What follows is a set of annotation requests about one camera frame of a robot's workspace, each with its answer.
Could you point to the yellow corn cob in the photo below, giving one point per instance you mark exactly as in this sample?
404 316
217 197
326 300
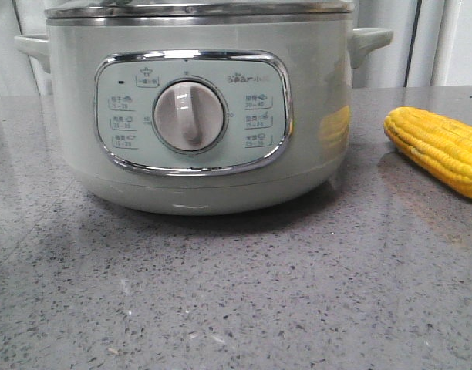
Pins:
439 144

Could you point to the glass pot lid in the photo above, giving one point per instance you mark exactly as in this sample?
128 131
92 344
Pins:
132 9

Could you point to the pale green electric pot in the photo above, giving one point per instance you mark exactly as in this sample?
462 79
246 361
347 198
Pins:
205 114

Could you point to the white curtain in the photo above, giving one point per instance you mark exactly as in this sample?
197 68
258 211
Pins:
432 45

